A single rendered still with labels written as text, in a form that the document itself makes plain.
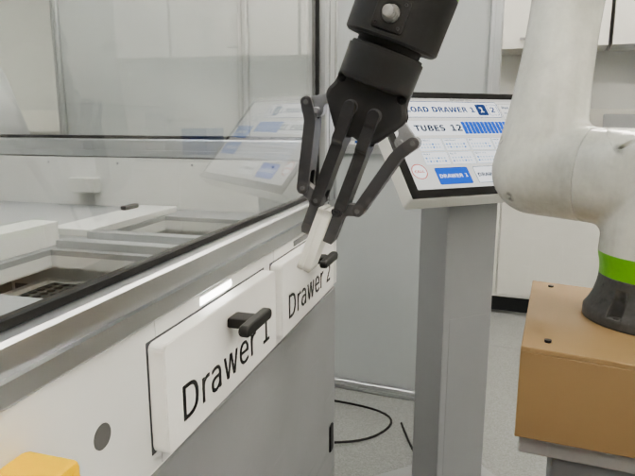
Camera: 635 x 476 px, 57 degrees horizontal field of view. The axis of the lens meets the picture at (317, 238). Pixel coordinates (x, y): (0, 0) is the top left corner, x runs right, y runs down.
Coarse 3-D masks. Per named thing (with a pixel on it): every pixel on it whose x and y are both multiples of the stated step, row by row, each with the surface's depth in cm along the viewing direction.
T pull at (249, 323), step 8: (240, 312) 68; (264, 312) 67; (232, 320) 65; (240, 320) 65; (248, 320) 65; (256, 320) 65; (264, 320) 67; (232, 328) 66; (240, 328) 63; (248, 328) 63; (256, 328) 65; (240, 336) 63; (248, 336) 63
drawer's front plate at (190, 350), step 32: (256, 288) 74; (192, 320) 60; (224, 320) 65; (160, 352) 53; (192, 352) 58; (224, 352) 66; (256, 352) 75; (160, 384) 54; (192, 384) 59; (224, 384) 66; (160, 416) 55; (192, 416) 59; (160, 448) 55
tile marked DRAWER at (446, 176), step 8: (440, 168) 135; (448, 168) 136; (456, 168) 137; (464, 168) 138; (440, 176) 134; (448, 176) 135; (456, 176) 135; (464, 176) 136; (440, 184) 132; (448, 184) 133
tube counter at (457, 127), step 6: (450, 126) 144; (456, 126) 144; (462, 126) 145; (468, 126) 146; (474, 126) 147; (480, 126) 147; (486, 126) 148; (492, 126) 149; (498, 126) 150; (456, 132) 143; (462, 132) 144; (468, 132) 145; (474, 132) 145; (480, 132) 146; (486, 132) 147; (492, 132) 148; (498, 132) 148
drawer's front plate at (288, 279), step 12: (300, 252) 91; (324, 252) 104; (276, 264) 83; (288, 264) 86; (276, 276) 83; (288, 276) 86; (300, 276) 92; (312, 276) 98; (324, 276) 105; (276, 288) 83; (288, 288) 86; (300, 288) 92; (312, 288) 98; (324, 288) 106; (276, 300) 84; (288, 300) 86; (300, 300) 92; (312, 300) 98; (276, 312) 84; (288, 312) 87; (300, 312) 93; (276, 324) 85; (288, 324) 87; (276, 336) 85
